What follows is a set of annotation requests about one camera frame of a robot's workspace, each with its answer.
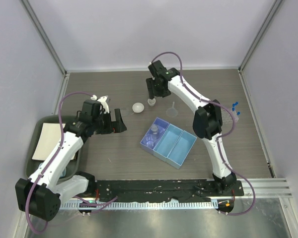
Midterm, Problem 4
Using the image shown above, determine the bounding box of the clear plastic funnel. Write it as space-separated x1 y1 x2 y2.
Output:
166 101 178 118

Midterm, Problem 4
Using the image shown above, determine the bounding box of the clear test tube rack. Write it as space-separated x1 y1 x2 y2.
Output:
221 109 239 124

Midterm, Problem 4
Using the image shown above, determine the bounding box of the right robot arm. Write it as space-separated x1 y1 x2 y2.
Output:
146 60 237 196

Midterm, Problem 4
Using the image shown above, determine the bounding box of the purple cable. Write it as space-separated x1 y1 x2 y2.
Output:
24 91 118 235
150 51 256 217

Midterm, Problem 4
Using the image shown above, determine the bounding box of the white paper sheet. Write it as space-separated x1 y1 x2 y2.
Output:
31 123 78 161

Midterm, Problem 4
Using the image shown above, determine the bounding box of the small glass beaker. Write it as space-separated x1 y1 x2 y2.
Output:
143 134 157 149

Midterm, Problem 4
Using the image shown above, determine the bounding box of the aluminium rail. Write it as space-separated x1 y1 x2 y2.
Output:
243 161 293 199

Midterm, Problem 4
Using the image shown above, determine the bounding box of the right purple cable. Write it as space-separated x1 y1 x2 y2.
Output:
150 51 256 217

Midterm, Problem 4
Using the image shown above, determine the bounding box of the white evaporating dish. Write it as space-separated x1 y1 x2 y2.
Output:
132 102 145 114

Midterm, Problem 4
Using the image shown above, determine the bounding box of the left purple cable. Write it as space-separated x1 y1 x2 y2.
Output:
24 91 118 235

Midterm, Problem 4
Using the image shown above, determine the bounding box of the white slotted cable duct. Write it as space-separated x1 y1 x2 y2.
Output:
60 200 218 211

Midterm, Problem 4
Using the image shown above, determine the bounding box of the dark green tray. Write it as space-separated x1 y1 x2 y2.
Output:
24 115 80 182

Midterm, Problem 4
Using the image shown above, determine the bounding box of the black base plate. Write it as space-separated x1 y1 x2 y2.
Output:
74 178 245 203

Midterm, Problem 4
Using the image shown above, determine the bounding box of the white ceramic crucible cup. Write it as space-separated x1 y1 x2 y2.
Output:
148 98 156 107

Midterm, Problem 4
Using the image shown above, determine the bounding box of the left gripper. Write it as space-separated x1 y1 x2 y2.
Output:
92 109 126 134

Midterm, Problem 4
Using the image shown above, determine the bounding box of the blue compartment organizer tray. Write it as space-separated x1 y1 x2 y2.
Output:
140 118 197 169

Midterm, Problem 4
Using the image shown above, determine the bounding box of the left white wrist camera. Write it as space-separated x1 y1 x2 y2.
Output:
90 95 110 114

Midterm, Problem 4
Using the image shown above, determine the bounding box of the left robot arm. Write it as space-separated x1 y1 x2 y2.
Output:
15 100 127 222

